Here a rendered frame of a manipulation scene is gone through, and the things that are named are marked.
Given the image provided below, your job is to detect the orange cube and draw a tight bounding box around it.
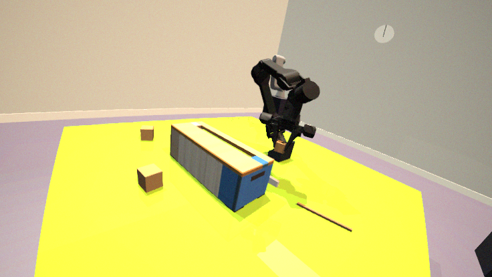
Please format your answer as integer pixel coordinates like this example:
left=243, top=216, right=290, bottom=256
left=137, top=163, right=163, bottom=193
left=140, top=125, right=154, bottom=141

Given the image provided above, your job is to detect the small brown block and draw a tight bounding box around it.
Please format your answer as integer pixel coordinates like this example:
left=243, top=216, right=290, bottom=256
left=274, top=140, right=286, bottom=154

